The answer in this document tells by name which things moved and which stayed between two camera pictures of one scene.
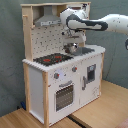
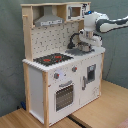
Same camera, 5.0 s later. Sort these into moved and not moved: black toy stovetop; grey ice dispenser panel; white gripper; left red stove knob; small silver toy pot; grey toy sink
Moved: white gripper; small silver toy pot
Not moved: grey toy sink; grey ice dispenser panel; left red stove knob; black toy stovetop
